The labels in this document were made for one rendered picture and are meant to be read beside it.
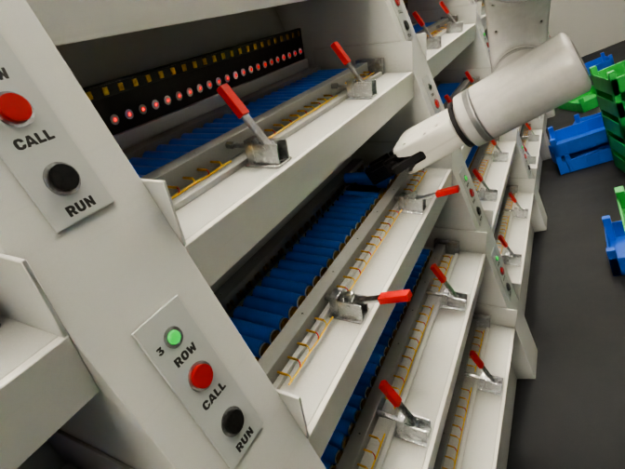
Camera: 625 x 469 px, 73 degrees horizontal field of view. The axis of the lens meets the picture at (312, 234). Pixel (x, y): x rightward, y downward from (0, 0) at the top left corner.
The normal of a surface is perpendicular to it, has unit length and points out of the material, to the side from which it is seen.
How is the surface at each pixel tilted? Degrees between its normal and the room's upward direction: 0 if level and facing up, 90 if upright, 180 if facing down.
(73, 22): 111
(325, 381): 21
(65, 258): 90
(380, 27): 90
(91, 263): 90
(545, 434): 0
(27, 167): 90
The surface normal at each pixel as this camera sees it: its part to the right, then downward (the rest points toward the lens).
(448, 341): -0.14, -0.86
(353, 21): -0.44, 0.49
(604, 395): -0.45, -0.84
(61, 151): 0.77, -0.21
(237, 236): 0.88, 0.11
